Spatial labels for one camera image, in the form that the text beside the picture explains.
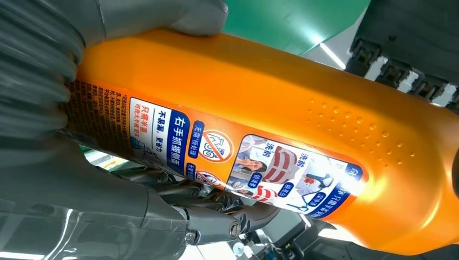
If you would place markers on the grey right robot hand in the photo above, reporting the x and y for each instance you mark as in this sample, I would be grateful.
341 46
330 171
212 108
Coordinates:
71 201

